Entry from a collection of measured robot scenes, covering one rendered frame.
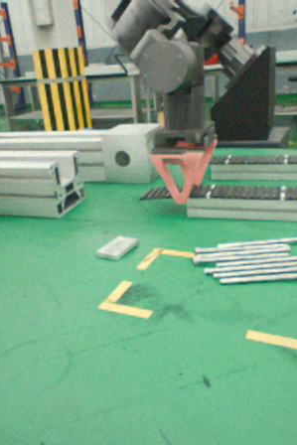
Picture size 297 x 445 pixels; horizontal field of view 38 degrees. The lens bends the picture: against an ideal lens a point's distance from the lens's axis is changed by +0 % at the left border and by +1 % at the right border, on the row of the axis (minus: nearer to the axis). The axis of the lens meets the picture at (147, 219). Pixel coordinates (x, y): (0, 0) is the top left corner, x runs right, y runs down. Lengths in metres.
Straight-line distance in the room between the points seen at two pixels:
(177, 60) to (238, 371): 0.33
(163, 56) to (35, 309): 0.31
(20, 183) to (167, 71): 0.30
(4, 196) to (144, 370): 0.46
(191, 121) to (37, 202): 0.27
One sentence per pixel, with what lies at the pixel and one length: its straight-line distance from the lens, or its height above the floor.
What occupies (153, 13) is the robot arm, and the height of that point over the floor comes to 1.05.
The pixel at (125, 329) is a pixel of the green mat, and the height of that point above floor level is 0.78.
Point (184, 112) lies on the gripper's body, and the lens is 0.58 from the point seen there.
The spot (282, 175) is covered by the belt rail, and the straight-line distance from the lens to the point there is 0.79.
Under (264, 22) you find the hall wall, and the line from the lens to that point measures 8.33.
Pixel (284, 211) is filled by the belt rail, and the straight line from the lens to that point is 0.61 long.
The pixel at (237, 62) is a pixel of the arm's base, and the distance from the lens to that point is 1.16.
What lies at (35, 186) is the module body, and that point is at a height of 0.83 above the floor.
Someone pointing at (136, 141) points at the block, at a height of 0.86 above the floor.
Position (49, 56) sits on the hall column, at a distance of 4.05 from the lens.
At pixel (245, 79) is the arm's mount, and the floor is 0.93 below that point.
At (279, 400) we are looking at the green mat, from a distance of 0.33.
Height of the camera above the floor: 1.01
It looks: 21 degrees down
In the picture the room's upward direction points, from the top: 5 degrees counter-clockwise
